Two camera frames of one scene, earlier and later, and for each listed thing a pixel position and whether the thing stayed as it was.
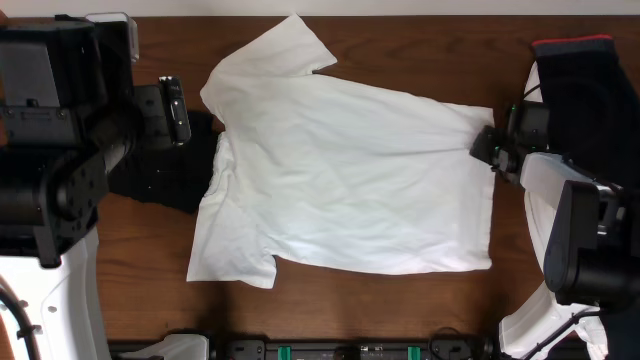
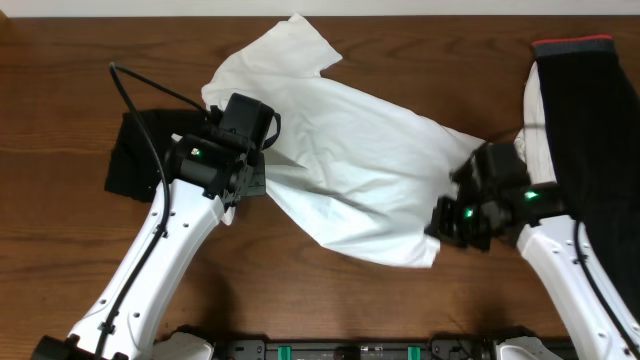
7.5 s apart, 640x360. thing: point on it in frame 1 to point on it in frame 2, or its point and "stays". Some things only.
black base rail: (405, 349) stays
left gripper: (163, 163) to (252, 180)
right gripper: (482, 148) to (441, 224)
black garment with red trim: (593, 106) stays
